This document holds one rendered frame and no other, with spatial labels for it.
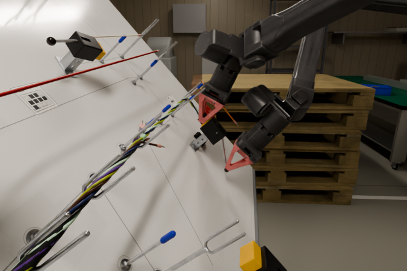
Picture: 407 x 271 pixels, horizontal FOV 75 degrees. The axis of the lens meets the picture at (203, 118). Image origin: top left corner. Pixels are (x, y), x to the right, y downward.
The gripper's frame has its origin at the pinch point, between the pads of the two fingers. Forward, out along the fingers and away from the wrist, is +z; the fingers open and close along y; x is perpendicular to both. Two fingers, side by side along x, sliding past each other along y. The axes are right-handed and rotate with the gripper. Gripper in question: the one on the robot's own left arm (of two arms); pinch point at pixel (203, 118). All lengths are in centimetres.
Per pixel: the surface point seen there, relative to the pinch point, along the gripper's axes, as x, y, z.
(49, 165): -11.6, 40.0, 2.5
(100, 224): -2.5, 40.1, 6.4
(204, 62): -90, -503, 46
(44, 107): -18.9, 34.0, -0.7
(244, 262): 17.9, 31.9, 7.2
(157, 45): -192, -483, 56
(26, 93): -21.4, 34.9, -1.8
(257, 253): 19.3, 30.2, 5.9
